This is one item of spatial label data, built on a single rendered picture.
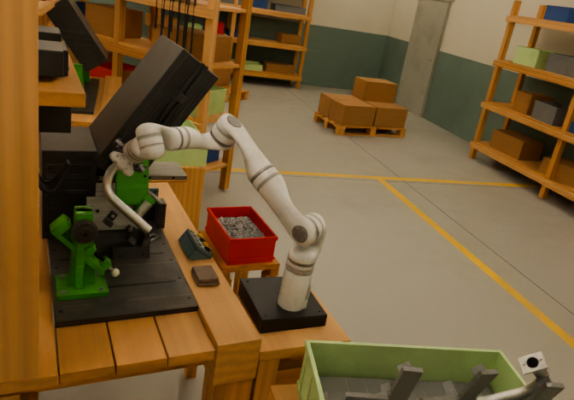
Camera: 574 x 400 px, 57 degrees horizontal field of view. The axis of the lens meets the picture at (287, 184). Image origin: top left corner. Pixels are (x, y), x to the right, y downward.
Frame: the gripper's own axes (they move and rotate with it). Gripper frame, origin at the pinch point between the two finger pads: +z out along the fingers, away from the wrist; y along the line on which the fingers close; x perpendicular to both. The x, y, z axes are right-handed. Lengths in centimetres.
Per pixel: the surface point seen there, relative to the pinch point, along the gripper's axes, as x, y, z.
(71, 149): 6.6, 13.9, 16.9
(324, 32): -700, -88, 696
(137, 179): -1.6, -8.7, 11.3
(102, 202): 11.7, -7.1, 16.2
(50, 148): 11.3, 18.4, 17.8
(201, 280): 11.0, -46.3, -7.3
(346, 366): 7, -85, -47
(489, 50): -652, -248, 353
